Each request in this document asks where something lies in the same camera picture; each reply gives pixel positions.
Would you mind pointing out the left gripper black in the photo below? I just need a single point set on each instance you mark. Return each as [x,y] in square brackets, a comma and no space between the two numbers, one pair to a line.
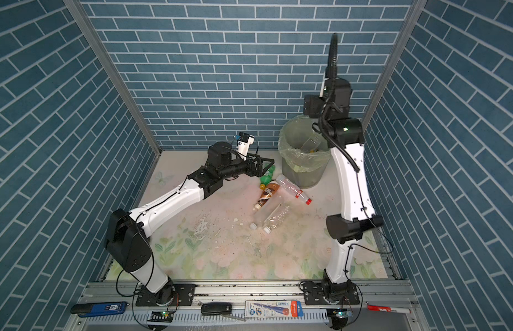
[256,172]

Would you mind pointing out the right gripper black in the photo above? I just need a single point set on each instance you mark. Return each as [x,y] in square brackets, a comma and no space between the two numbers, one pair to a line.
[311,104]

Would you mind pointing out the green Sprite bottle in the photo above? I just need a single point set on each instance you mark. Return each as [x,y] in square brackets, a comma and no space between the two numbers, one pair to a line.
[267,177]

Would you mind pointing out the brown coffee bottle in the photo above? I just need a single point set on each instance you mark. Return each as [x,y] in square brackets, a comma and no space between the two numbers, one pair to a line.
[268,192]

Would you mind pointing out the clear square white-label bottle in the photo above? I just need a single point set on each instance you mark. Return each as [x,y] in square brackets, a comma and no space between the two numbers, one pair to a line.
[312,145]

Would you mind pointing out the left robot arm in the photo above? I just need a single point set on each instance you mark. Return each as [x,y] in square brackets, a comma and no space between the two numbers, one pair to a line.
[128,231]

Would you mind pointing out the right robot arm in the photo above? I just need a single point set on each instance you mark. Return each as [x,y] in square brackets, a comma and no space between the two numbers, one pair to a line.
[346,143]

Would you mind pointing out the green plastic bin liner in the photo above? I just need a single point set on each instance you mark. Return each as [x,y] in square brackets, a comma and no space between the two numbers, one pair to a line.
[292,136]

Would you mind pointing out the grey mesh waste bin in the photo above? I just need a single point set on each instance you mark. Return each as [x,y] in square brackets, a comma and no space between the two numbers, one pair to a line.
[303,179]

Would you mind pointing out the pink label red cap bottle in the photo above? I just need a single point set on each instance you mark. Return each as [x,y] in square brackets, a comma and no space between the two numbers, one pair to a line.
[293,189]

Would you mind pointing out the clear crushed water bottle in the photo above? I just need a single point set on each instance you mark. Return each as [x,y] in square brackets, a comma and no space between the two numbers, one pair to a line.
[276,218]

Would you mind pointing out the packaged pen blister card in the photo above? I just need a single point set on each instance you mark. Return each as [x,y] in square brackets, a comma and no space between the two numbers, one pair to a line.
[271,309]

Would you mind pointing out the red white marker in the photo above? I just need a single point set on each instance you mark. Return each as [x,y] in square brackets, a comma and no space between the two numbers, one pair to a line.
[387,309]

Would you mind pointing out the blue black handheld device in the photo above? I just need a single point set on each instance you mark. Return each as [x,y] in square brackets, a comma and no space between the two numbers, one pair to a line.
[85,310]

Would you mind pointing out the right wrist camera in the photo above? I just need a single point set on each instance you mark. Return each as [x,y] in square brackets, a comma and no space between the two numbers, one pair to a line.
[323,89]

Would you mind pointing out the aluminium front rail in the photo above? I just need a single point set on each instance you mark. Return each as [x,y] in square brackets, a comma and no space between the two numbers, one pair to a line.
[378,292]

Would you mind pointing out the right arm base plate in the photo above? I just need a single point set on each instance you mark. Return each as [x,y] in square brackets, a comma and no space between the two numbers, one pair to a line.
[329,294]

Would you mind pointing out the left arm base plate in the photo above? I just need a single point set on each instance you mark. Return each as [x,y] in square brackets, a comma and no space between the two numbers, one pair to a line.
[179,295]

